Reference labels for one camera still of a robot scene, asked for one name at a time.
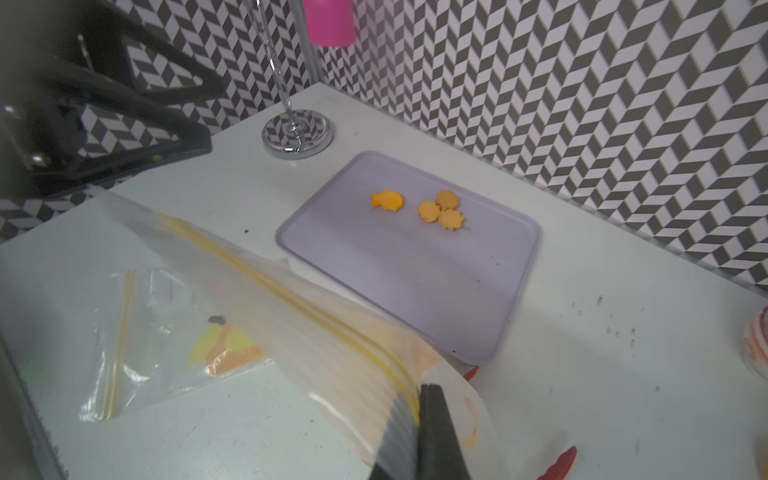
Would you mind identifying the lavender plastic tray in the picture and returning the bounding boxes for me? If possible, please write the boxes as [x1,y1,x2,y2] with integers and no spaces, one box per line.
[276,151,541,365]

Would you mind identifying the clear bag with cookies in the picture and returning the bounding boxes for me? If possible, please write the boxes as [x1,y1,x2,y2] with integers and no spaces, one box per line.
[78,269,267,423]

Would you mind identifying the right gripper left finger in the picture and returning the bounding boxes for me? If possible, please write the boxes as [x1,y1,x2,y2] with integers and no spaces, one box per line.
[368,395,419,480]

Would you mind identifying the small pink stacked bowls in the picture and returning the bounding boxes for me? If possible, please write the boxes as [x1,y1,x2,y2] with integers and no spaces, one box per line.
[742,306,768,382]

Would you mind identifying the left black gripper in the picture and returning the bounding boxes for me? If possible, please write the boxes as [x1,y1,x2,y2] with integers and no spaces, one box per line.
[1,1,226,198]

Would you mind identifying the yellow fish shaped cookie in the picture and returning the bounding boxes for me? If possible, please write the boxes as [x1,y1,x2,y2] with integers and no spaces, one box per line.
[370,190,404,212]

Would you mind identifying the round flower cookie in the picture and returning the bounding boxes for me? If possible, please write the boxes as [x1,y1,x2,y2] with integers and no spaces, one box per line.
[435,189,460,210]

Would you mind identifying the pink plastic wine glass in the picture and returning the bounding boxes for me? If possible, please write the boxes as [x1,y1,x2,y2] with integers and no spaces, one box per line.
[302,0,356,47]

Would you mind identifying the red metal tongs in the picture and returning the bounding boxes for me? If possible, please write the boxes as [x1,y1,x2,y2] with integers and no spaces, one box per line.
[461,364,578,480]

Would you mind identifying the leaf shaped orange cookie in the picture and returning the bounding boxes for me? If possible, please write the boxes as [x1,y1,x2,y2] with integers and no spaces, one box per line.
[438,209,465,231]

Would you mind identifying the round scalloped orange cookie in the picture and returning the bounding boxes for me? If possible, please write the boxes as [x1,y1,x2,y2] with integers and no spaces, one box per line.
[417,201,442,223]

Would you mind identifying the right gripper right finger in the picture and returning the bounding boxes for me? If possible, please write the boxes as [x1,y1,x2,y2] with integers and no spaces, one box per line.
[416,384,470,480]

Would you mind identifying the metal wire glass rack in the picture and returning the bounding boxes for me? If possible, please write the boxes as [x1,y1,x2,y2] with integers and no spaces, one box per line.
[249,0,335,161]

